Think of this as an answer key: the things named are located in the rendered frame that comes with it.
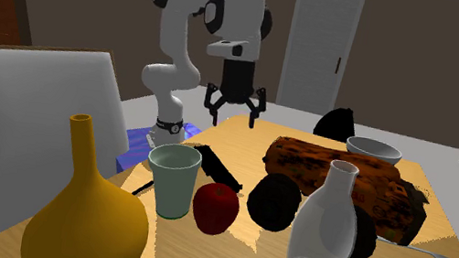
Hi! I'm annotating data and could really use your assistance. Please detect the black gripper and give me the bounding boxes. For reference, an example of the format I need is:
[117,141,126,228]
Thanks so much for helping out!
[200,54,273,134]

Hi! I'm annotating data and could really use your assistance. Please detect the grey bowl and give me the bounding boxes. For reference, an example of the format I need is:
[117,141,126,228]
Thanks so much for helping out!
[344,134,405,168]

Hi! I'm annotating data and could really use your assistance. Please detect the black pen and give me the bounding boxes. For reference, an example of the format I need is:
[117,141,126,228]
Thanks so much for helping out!
[131,177,156,199]

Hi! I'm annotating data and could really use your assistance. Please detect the pale green cup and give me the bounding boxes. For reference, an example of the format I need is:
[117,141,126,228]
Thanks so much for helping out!
[139,139,205,224]

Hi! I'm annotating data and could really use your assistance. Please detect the white glass bottle vase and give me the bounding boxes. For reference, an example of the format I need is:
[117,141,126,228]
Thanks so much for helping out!
[286,154,368,258]

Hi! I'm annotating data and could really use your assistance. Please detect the orange-brown mottled loaf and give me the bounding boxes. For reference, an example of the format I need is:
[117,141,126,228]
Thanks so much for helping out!
[253,133,437,251]

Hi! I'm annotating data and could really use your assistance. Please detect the red apple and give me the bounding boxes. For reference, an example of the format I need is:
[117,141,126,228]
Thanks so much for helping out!
[188,179,244,240]

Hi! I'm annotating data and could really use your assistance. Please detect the black ball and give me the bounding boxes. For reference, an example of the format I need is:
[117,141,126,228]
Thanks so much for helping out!
[242,169,305,236]

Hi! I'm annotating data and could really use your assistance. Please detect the white door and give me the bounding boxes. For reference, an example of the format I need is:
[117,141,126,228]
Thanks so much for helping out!
[274,0,368,121]

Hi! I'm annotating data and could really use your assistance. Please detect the blue patterned robot stand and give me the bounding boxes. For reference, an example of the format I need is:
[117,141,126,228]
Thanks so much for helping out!
[113,113,204,184]

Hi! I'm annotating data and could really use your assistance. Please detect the yellow long-necked vase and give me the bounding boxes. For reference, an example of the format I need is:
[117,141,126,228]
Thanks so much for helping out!
[18,107,165,258]

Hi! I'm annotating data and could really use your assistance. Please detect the black chair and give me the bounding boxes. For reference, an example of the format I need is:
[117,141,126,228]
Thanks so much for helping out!
[311,102,359,145]

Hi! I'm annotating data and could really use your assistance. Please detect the black round object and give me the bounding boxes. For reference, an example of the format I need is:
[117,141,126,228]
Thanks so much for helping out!
[346,204,383,258]

